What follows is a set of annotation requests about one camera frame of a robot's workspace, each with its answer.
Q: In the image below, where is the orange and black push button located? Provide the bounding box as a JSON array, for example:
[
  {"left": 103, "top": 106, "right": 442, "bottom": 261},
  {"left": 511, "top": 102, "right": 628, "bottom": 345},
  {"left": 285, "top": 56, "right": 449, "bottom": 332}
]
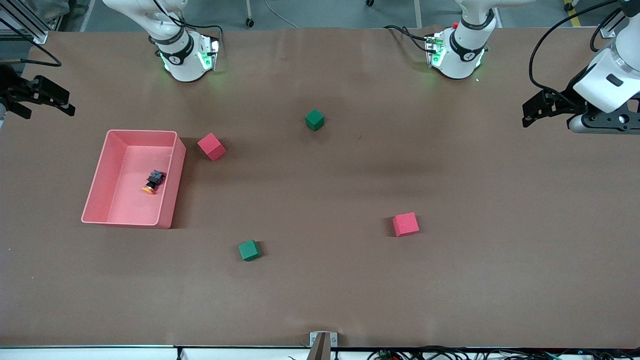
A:
[{"left": 142, "top": 169, "right": 166, "bottom": 195}]

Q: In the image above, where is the grey fabric bundle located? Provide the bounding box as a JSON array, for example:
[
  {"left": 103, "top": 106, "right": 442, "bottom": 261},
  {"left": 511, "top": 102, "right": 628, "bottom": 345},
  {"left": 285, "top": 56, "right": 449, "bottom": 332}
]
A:
[{"left": 30, "top": 0, "right": 71, "bottom": 21}]

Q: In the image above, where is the pink plastic bin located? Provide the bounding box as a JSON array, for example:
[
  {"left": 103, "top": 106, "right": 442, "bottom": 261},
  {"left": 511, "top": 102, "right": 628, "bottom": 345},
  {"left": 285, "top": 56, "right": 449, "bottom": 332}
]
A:
[{"left": 81, "top": 129, "right": 187, "bottom": 230}]

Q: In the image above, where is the red cube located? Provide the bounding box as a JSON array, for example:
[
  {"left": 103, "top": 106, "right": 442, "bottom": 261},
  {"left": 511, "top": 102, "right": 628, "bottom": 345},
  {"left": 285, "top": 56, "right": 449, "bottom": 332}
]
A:
[
  {"left": 197, "top": 132, "right": 227, "bottom": 162},
  {"left": 392, "top": 212, "right": 420, "bottom": 238}
]

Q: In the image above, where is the green cube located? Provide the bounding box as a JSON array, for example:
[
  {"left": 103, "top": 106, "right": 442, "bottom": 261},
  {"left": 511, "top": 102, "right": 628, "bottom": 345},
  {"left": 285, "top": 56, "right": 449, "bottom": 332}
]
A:
[
  {"left": 237, "top": 239, "right": 262, "bottom": 262},
  {"left": 305, "top": 109, "right": 326, "bottom": 132}
]

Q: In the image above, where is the aluminium frame profile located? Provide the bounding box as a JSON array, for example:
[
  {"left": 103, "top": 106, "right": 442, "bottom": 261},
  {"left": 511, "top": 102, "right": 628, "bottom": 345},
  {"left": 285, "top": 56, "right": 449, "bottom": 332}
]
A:
[
  {"left": 0, "top": 0, "right": 50, "bottom": 45},
  {"left": 600, "top": 10, "right": 626, "bottom": 39}
]

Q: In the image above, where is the black left arm base cable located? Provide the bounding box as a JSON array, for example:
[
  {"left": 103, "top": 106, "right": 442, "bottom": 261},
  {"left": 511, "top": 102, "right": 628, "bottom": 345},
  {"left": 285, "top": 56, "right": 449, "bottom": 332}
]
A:
[{"left": 384, "top": 25, "right": 436, "bottom": 53}]

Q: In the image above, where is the black arm base cable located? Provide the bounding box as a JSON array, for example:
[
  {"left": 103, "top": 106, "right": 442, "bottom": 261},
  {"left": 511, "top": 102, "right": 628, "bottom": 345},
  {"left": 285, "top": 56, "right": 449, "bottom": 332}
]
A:
[
  {"left": 384, "top": 25, "right": 436, "bottom": 53},
  {"left": 150, "top": 0, "right": 224, "bottom": 51}
]

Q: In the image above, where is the black right arm base cable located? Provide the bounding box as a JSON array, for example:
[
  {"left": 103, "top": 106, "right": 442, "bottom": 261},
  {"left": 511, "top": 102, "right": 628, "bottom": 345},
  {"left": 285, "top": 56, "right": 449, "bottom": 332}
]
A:
[{"left": 150, "top": 0, "right": 224, "bottom": 51}]

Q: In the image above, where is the white floor cable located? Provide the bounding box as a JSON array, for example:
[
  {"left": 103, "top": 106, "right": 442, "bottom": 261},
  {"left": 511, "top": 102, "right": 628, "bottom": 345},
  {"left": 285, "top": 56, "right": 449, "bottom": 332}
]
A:
[{"left": 264, "top": 0, "right": 301, "bottom": 29}]

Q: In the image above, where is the black cable bundle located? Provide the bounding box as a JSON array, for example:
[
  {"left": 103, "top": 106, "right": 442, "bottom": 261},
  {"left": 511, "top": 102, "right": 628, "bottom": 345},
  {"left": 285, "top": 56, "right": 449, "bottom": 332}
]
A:
[{"left": 367, "top": 345, "right": 640, "bottom": 360}]

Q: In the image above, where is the metal bracket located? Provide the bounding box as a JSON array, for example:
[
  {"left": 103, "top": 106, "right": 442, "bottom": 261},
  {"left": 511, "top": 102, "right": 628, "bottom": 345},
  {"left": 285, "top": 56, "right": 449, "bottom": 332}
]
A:
[{"left": 309, "top": 331, "right": 339, "bottom": 348}]

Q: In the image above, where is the brown post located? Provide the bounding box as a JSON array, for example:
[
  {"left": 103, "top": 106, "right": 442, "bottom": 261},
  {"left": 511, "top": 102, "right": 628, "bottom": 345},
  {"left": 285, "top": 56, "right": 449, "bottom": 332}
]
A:
[{"left": 306, "top": 332, "right": 332, "bottom": 360}]

